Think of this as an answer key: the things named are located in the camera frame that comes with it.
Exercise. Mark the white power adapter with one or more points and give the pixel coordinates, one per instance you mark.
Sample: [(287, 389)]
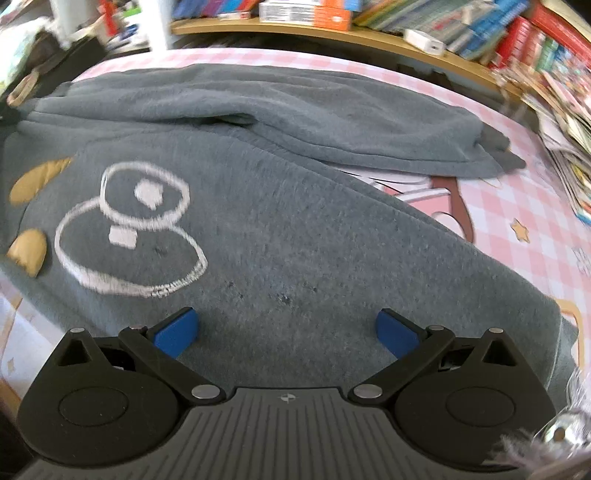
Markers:
[(424, 42)]

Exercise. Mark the wooden book shelf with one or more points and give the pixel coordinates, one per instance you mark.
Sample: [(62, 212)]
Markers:
[(357, 36)]

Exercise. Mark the black box case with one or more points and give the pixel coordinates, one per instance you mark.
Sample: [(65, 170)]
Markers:
[(47, 66)]

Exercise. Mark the stack of magazines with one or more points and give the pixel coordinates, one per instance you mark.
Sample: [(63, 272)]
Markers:
[(560, 98)]

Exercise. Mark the grey fleece pants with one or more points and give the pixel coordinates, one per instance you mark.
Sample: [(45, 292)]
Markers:
[(277, 221)]

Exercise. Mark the pink checkered table cloth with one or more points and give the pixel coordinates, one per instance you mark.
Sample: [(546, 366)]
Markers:
[(508, 207)]

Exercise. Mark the orange white medicine box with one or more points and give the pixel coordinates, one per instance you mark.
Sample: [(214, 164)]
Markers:
[(332, 15)]

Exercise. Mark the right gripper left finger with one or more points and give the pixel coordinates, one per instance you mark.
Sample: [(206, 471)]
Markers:
[(138, 367)]

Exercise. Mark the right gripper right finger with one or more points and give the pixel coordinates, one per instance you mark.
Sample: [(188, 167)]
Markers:
[(435, 367)]

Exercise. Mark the row of leaning books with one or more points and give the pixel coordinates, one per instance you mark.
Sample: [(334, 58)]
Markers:
[(539, 34)]

